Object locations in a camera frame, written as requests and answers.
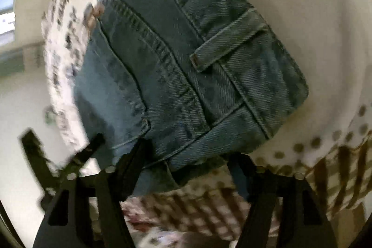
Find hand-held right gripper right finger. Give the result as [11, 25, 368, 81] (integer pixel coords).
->
[227, 153, 338, 248]

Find blue denim pants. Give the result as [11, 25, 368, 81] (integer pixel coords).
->
[73, 0, 309, 198]

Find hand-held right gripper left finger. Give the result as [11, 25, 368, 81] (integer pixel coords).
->
[33, 140, 154, 248]

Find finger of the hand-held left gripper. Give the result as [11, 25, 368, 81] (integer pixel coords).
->
[19, 129, 63, 179]
[62, 133, 106, 175]

